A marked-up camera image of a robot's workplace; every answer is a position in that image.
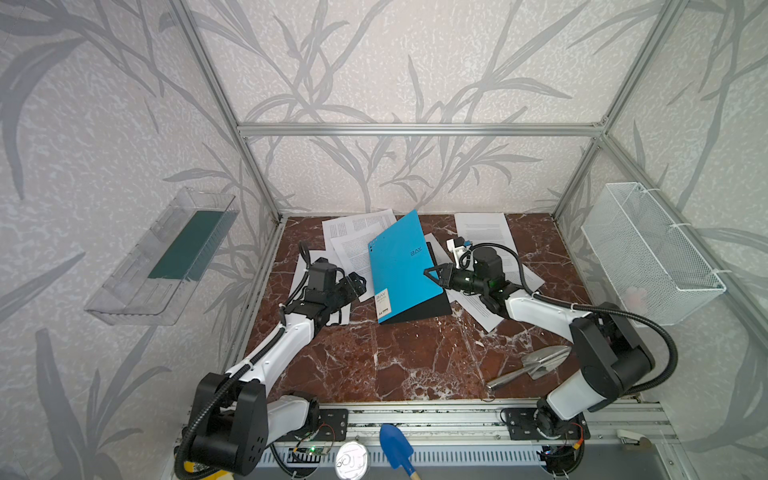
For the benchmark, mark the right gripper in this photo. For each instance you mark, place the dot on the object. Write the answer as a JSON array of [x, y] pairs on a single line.
[[447, 278]]

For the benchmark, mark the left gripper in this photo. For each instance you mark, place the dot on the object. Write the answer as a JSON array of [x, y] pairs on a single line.
[[347, 288]]

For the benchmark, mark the teal folder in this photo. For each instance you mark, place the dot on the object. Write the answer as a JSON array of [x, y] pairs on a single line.
[[399, 257]]

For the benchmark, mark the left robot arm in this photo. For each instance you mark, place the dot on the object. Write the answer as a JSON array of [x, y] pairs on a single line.
[[232, 421]]

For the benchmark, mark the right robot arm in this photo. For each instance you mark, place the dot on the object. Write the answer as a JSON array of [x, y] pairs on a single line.
[[619, 352]]

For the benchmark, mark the blue trowel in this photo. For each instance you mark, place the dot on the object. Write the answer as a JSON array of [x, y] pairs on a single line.
[[397, 450]]

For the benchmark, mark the green circuit board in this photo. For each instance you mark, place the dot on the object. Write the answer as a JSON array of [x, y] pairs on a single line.
[[311, 455]]

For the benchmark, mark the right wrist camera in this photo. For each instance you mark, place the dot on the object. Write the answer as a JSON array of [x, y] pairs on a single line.
[[460, 248]]

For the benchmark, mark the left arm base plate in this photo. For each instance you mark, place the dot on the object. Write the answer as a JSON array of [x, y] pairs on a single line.
[[332, 426]]

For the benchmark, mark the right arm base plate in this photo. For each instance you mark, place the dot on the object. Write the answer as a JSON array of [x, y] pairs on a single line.
[[530, 423]]

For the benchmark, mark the clear plastic wall tray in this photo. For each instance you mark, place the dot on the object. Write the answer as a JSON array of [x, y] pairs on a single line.
[[158, 277]]

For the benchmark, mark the aluminium frame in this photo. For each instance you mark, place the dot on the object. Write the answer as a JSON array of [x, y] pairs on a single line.
[[529, 106]]

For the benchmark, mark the white wire basket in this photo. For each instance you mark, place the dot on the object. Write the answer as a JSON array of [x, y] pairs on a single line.
[[651, 263]]

